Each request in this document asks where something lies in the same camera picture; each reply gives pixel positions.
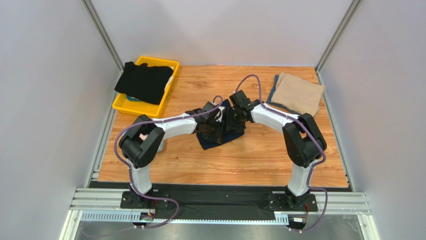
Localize navy t shirt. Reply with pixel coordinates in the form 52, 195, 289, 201
196, 112, 245, 150

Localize light blue headphones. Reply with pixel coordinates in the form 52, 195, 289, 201
139, 131, 164, 153

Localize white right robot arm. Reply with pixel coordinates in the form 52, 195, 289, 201
227, 102, 327, 199

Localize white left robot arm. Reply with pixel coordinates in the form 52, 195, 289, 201
114, 107, 224, 200

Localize beige folded t shirt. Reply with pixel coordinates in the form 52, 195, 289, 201
270, 72, 326, 119

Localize black t shirt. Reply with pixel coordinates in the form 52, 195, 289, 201
114, 61, 174, 105

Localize teal cloth in bin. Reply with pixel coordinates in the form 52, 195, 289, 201
126, 95, 140, 102

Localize yellow plastic bin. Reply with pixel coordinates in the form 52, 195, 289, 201
112, 56, 180, 118

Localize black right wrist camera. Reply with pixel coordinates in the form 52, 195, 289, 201
229, 90, 252, 109

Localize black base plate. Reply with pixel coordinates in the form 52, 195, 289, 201
120, 183, 319, 221

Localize aluminium frame rail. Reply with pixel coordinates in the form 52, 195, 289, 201
60, 184, 378, 240

